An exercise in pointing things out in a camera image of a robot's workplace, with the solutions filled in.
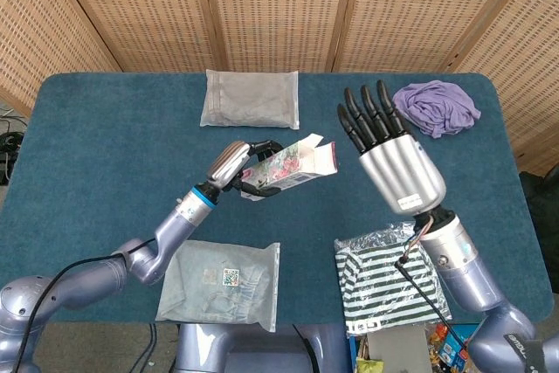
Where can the wicker folding screen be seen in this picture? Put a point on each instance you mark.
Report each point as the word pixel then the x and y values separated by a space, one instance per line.
pixel 279 10

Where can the grey packaged cloth top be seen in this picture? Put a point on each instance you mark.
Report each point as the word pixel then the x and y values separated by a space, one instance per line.
pixel 251 100

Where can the jeans in frosted zip bag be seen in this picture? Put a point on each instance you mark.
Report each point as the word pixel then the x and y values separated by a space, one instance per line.
pixel 227 285

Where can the crumpled purple cloth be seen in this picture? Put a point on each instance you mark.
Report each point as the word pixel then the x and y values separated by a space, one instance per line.
pixel 436 106

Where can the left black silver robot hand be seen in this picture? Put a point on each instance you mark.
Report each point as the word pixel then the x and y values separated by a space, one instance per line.
pixel 227 165

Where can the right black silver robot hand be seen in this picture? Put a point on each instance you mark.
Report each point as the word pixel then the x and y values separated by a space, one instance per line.
pixel 402 172

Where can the lavender robot torso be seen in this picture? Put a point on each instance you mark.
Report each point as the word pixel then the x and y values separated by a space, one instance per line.
pixel 244 349

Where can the yellow green pouch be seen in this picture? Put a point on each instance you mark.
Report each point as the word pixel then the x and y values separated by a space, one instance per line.
pixel 369 365

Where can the left lavender robot arm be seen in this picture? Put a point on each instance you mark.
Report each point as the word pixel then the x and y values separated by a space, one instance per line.
pixel 170 233

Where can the right lavender robot arm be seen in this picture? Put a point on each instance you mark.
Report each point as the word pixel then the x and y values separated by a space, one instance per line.
pixel 467 268

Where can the grey flat board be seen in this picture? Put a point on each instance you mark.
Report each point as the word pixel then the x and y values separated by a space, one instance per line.
pixel 397 353

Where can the blue carpet table cover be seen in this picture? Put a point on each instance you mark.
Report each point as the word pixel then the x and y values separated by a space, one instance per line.
pixel 109 150

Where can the striped shirt in clear bag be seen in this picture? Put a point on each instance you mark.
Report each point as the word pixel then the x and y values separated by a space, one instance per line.
pixel 380 285

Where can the floral toothpaste carton box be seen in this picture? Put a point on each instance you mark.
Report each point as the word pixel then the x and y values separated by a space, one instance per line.
pixel 288 167

